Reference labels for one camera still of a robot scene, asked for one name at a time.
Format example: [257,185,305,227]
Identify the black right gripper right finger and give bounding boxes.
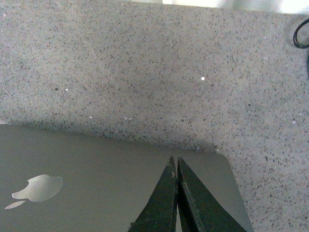
[177,157,246,232]

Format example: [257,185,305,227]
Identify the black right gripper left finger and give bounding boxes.
[128,157,178,232]

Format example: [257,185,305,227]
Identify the grey laptop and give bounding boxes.
[0,125,253,232]

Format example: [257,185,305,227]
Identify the black power cable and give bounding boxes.
[293,19,309,80]

